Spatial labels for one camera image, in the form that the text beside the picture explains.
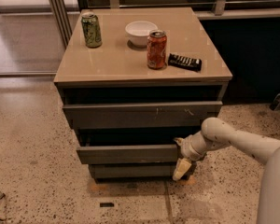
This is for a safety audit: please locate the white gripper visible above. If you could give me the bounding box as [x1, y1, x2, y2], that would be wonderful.
[173, 136, 205, 181]

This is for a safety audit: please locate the grey drawer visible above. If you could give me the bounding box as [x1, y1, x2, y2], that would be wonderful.
[63, 101, 222, 129]
[89, 162, 175, 179]
[76, 131, 181, 165]

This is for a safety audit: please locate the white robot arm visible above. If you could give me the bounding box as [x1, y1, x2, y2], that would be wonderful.
[173, 118, 280, 224]

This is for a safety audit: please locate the grey bottom drawer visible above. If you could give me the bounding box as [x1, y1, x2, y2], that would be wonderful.
[89, 162, 175, 179]

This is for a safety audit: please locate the grey top drawer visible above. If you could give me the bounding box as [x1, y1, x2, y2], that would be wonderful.
[63, 101, 222, 129]

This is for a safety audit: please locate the grey drawer cabinet beige top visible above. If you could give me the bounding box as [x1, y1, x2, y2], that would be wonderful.
[53, 7, 233, 184]

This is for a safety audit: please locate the black snack bar packet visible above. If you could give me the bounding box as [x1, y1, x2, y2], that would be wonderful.
[168, 54, 202, 72]

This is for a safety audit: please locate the small black floor marker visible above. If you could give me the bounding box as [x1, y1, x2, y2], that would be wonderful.
[100, 203, 115, 207]

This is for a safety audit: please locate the orange soda can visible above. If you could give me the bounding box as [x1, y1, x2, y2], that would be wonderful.
[147, 30, 167, 69]

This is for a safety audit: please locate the white bowl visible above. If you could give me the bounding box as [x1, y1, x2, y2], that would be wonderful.
[125, 21, 157, 47]

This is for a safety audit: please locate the green soda can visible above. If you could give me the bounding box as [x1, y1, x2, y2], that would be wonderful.
[81, 12, 102, 48]

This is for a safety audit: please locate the dark object by wall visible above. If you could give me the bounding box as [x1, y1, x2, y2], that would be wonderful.
[270, 93, 280, 111]

